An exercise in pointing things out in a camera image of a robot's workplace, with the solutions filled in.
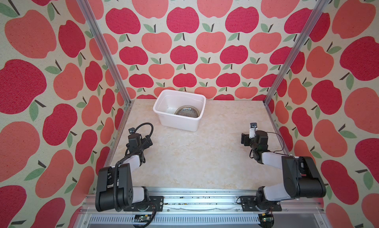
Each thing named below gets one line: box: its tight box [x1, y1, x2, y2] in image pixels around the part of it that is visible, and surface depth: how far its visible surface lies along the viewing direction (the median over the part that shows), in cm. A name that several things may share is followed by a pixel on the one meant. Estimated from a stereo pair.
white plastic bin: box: [152, 89, 207, 133], surface depth 107 cm
